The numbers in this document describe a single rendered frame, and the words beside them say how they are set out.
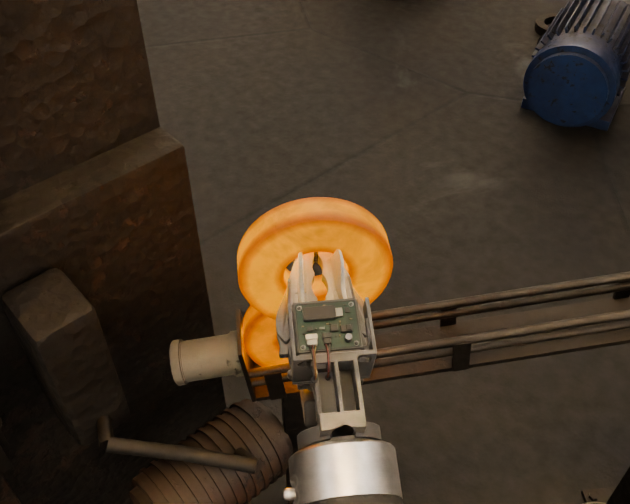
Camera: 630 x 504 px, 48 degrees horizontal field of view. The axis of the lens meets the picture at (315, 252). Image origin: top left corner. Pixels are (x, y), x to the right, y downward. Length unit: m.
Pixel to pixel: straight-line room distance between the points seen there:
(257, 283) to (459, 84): 2.09
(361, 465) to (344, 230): 0.22
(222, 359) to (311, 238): 0.30
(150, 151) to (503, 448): 1.08
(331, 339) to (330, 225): 0.12
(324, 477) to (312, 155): 1.84
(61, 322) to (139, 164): 0.22
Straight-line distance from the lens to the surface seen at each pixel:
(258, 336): 0.90
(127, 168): 0.93
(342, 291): 0.66
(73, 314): 0.87
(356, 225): 0.68
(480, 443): 1.69
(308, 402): 0.63
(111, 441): 0.99
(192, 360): 0.93
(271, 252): 0.69
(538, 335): 0.98
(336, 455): 0.58
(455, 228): 2.12
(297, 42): 2.95
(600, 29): 2.52
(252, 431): 1.05
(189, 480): 1.02
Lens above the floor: 1.43
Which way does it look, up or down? 45 degrees down
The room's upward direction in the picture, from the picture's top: straight up
